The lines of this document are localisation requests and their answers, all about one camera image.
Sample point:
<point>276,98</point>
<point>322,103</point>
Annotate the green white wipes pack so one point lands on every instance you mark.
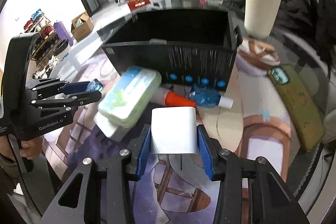
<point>125,102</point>

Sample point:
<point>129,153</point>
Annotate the shoe rack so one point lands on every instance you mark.
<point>49,43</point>

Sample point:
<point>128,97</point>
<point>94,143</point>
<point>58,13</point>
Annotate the brown cardboard box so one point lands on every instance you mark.
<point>81,26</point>

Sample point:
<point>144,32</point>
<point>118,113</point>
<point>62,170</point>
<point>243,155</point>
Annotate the purple rolled mat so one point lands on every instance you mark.
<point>62,33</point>

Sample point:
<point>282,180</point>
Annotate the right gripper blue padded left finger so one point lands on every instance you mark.
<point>143,154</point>

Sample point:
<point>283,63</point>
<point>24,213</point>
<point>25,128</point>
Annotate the orange capped tube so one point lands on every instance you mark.
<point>165,97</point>

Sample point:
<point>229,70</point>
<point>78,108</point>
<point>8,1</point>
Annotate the red box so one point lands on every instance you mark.
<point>136,4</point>

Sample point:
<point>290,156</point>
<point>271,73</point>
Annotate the small blue clear object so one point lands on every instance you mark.
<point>94,85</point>

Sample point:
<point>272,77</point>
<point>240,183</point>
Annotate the white charger block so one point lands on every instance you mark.
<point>173,131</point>

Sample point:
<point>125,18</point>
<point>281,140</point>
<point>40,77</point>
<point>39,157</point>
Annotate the black cardboard box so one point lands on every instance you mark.
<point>186,46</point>

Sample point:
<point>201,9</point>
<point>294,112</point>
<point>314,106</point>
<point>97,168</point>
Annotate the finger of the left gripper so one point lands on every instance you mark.
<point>83,98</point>
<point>72,88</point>

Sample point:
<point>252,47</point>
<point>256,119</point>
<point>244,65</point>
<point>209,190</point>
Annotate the blue bottle white cap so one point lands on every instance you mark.
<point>209,97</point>

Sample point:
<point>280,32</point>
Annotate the cream tumbler cup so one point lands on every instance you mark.
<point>260,16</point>

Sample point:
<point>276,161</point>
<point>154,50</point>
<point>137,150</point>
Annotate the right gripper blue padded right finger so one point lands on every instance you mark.
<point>204,151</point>

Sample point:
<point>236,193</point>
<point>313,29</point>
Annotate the person's left hand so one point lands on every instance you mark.
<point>31,149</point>

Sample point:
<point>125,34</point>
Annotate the white rectangular box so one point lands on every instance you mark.
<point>110,130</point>

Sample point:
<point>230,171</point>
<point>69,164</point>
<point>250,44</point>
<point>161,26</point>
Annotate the green phone case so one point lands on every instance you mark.
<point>301,108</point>

